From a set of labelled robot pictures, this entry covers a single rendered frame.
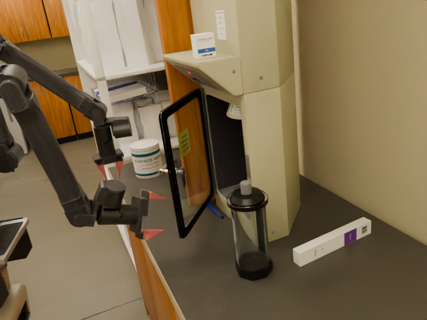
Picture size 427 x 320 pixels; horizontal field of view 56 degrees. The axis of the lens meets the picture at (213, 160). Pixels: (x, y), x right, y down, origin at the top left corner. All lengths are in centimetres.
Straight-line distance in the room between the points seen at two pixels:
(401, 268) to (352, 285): 15
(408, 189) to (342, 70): 43
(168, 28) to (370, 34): 62
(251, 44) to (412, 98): 47
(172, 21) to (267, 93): 44
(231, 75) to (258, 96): 10
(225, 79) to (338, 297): 61
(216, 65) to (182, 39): 38
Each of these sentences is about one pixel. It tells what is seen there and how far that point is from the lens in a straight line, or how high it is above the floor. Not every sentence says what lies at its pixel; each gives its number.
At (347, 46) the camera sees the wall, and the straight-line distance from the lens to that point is 139.
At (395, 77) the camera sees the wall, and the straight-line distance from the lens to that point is 126.
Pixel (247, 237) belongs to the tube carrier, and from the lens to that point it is 106.
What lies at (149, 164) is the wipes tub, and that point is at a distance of 182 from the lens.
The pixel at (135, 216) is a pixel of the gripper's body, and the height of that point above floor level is 111.
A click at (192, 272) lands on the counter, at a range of 120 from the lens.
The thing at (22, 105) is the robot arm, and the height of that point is 149.
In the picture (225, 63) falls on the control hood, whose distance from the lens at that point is 104.
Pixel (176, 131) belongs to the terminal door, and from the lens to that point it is 117.
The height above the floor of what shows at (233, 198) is 118.
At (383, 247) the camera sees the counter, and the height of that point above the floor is 94.
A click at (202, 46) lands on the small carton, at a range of 110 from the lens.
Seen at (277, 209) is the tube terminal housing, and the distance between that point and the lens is 124.
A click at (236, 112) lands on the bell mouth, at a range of 120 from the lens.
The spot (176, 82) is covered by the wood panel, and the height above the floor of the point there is 141.
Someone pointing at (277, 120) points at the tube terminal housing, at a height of 132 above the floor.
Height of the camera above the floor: 165
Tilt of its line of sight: 21 degrees down
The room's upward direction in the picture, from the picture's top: 7 degrees counter-clockwise
